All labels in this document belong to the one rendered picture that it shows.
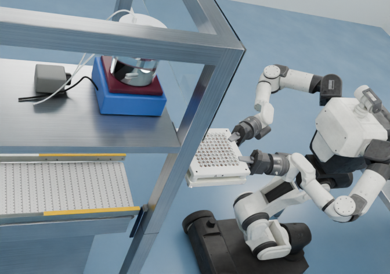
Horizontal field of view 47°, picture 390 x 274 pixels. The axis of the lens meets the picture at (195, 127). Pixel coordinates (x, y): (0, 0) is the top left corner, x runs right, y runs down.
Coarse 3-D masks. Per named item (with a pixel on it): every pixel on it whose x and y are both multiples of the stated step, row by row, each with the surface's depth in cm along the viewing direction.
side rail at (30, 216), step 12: (0, 216) 144; (12, 216) 146; (24, 216) 147; (36, 216) 149; (48, 216) 151; (60, 216) 153; (72, 216) 155; (84, 216) 157; (96, 216) 159; (108, 216) 161
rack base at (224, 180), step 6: (186, 174) 166; (186, 180) 166; (198, 180) 166; (204, 180) 167; (210, 180) 168; (216, 180) 169; (222, 180) 170; (228, 180) 171; (234, 180) 172; (240, 180) 173; (198, 186) 167
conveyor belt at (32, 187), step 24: (0, 168) 162; (24, 168) 166; (48, 168) 169; (72, 168) 173; (96, 168) 177; (120, 168) 181; (0, 192) 155; (24, 192) 158; (48, 192) 161; (72, 192) 165; (96, 192) 168; (120, 192) 172
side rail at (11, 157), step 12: (0, 156) 162; (12, 156) 164; (24, 156) 165; (36, 156) 167; (48, 156) 169; (60, 156) 171; (72, 156) 173; (84, 156) 175; (96, 156) 177; (108, 156) 179; (120, 156) 181
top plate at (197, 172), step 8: (176, 128) 176; (216, 128) 184; (224, 128) 186; (232, 144) 180; (192, 160) 166; (192, 168) 163; (200, 168) 164; (208, 168) 165; (216, 168) 167; (224, 168) 168; (232, 168) 169; (240, 168) 171; (248, 168) 172; (192, 176) 162; (200, 176) 162; (208, 176) 164; (216, 176) 166
